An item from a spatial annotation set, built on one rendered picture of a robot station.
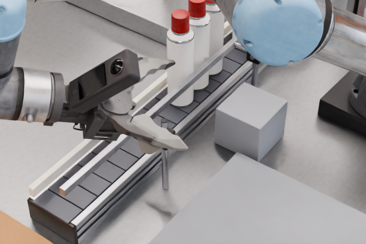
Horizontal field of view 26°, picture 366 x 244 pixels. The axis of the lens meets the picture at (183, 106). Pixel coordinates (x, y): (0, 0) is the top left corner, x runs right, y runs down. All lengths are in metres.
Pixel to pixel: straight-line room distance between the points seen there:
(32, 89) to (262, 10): 0.33
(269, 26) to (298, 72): 0.64
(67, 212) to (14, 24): 0.45
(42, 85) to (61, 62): 0.67
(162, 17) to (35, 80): 0.74
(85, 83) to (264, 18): 0.26
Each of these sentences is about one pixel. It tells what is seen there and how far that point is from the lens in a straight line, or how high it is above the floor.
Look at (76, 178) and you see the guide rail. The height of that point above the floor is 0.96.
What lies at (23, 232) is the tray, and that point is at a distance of 1.42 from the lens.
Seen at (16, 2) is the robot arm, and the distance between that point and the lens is 1.02.
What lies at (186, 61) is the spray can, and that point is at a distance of 1.48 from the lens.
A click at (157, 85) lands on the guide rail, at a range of 1.55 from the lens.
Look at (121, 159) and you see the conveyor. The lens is 1.45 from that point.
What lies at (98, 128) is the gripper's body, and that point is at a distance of 1.15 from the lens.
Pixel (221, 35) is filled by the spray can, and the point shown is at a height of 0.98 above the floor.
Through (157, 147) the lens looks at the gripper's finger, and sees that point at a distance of 1.15.
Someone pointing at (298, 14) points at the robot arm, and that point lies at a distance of 1.11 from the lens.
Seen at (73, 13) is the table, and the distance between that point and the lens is 1.92.
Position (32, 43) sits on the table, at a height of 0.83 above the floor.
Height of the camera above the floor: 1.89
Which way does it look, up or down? 41 degrees down
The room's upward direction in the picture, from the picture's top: straight up
